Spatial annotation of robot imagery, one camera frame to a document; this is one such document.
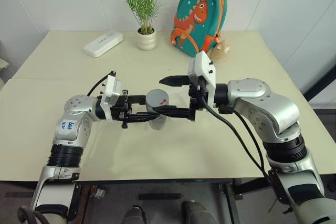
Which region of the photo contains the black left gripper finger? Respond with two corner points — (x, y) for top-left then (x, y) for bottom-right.
(128, 94), (148, 106)
(125, 112), (161, 124)

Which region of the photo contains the teal dinosaur backpack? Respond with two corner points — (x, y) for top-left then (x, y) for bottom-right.
(169, 0), (228, 58)

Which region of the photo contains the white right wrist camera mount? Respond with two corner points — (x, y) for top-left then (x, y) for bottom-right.
(187, 50), (217, 109)

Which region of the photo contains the green artificial palm plant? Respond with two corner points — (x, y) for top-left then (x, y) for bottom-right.
(117, 0), (161, 34)

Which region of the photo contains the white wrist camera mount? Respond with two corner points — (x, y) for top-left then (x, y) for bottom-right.
(100, 74), (123, 107)
(187, 50), (217, 109)

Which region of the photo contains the white ribbed plant pot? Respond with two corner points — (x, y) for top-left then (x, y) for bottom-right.
(136, 27), (157, 51)

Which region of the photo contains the brown curved chair back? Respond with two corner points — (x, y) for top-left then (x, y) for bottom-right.
(17, 205), (52, 224)

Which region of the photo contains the white rectangular box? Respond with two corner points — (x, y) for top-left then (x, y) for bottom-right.
(83, 31), (124, 58)

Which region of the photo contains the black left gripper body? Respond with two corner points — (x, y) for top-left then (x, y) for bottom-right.
(110, 90), (133, 130)

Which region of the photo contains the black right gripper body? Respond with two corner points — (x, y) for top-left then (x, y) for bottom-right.
(187, 76), (208, 122)

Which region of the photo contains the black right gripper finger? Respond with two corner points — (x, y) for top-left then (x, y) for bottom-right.
(159, 75), (190, 88)
(151, 105), (192, 120)

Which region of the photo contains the beige plush hamster toy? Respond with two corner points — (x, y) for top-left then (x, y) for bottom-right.
(207, 38), (231, 65)

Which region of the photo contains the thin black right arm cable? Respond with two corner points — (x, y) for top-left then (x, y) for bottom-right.
(217, 107), (266, 172)

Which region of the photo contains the rusty metal table leg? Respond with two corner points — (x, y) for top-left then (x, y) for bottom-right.
(83, 184), (99, 224)

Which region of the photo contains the grey cylindrical can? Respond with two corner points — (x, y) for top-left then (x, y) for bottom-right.
(145, 89), (169, 131)

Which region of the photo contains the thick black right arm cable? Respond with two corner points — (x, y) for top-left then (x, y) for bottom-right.
(198, 77), (275, 190)

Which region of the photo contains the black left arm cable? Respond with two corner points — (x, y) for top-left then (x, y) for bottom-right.
(86, 70), (117, 97)

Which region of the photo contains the dark rounded shape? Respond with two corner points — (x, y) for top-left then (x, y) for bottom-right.
(125, 204), (148, 224)
(181, 200), (212, 224)

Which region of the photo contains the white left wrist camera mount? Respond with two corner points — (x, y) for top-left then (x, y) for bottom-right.
(100, 74), (123, 107)

